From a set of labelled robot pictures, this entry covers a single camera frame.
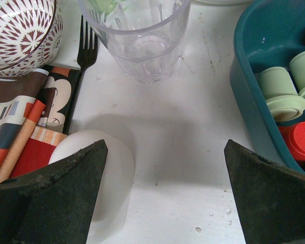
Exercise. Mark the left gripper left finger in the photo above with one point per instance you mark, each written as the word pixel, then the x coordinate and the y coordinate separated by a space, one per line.
pixel 54 204

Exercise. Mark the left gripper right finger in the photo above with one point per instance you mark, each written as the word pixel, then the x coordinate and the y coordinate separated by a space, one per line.
pixel 269 197

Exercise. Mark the red capsule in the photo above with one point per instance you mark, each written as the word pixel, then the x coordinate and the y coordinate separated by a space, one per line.
pixel 295 141

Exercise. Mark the green capsule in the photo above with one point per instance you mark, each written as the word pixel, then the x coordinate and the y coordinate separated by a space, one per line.
pixel 280 94

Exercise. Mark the teal storage basket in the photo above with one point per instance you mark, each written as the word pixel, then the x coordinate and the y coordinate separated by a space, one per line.
pixel 268 34

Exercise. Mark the clear plastic cup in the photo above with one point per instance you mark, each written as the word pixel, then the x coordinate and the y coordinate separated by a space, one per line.
pixel 144 37

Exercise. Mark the white oval object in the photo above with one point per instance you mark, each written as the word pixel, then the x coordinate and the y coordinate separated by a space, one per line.
pixel 117 179

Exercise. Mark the striped orange cloth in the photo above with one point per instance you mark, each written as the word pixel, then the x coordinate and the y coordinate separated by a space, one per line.
pixel 35 106

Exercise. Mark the black fork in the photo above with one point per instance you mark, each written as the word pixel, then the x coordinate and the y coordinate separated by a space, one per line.
pixel 87 56

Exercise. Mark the small white colander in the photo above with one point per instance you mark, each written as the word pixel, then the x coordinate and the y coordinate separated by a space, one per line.
pixel 30 35

